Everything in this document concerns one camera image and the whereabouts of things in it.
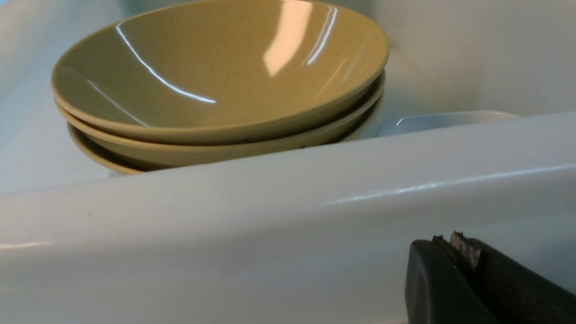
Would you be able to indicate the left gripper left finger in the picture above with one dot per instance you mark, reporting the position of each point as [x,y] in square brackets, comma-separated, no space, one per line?
[436,292]

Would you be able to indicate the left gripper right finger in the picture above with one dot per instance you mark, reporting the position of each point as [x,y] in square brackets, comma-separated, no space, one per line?
[512,292]

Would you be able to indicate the yellow noodle bowl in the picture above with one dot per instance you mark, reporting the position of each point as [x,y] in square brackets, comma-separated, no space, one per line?
[221,71]

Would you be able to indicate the large white plastic tub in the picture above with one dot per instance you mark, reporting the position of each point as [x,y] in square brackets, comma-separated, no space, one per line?
[315,236]

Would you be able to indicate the white dish in tub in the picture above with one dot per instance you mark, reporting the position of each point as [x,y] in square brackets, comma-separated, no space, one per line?
[434,121]

